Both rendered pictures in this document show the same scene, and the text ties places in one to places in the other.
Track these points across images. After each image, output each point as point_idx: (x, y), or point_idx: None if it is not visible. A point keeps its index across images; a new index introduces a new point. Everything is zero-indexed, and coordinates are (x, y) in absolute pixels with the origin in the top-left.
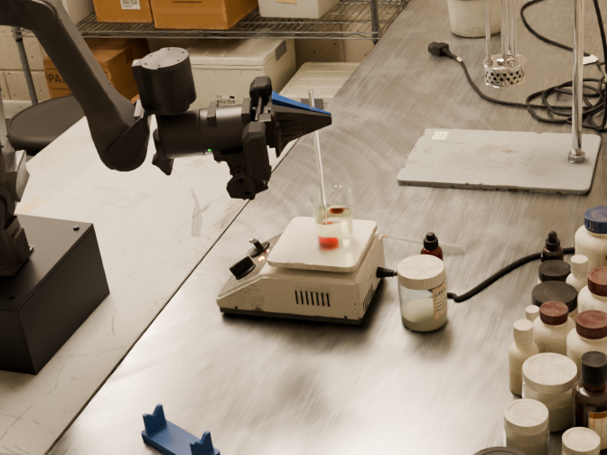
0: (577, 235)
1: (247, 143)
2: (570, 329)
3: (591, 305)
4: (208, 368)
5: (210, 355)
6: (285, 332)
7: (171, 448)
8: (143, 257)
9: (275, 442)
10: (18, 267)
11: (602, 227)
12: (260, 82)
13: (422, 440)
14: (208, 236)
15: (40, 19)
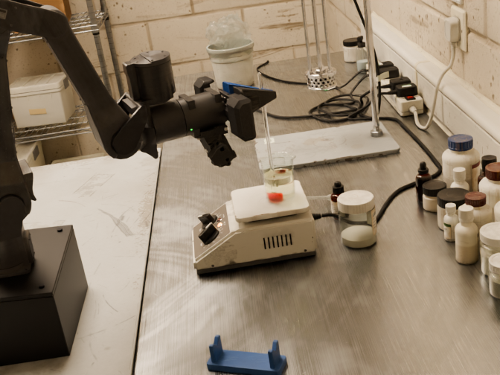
0: (446, 157)
1: (239, 109)
2: (489, 207)
3: (496, 189)
4: (220, 311)
5: (214, 302)
6: (262, 274)
7: (243, 365)
8: (96, 258)
9: (321, 340)
10: (30, 265)
11: (466, 146)
12: (206, 79)
13: (428, 306)
14: (140, 234)
15: (56, 27)
